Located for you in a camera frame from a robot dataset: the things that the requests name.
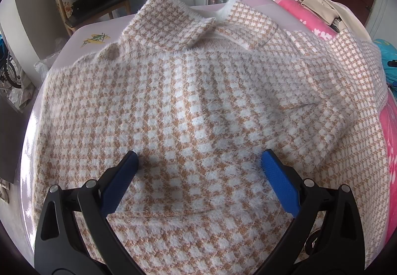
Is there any beige white houndstooth coat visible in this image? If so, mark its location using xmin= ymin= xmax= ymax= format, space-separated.
xmin=32 ymin=0 xmax=390 ymax=274

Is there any cream beige garment pile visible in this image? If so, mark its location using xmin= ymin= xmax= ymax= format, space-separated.
xmin=297 ymin=0 xmax=371 ymax=41

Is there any white plastic bag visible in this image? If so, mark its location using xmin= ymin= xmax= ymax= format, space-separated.
xmin=34 ymin=51 xmax=61 ymax=81

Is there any dark grey cabinet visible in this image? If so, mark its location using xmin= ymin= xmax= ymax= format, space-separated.
xmin=0 ymin=95 xmax=31 ymax=184

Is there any pink floral blanket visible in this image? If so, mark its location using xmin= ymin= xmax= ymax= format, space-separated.
xmin=272 ymin=0 xmax=396 ymax=240

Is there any pale pink bed sheet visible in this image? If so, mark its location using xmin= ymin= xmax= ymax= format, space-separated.
xmin=20 ymin=0 xmax=310 ymax=249

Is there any turquoise quilt bundle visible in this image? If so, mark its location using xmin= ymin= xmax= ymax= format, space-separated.
xmin=373 ymin=39 xmax=397 ymax=87

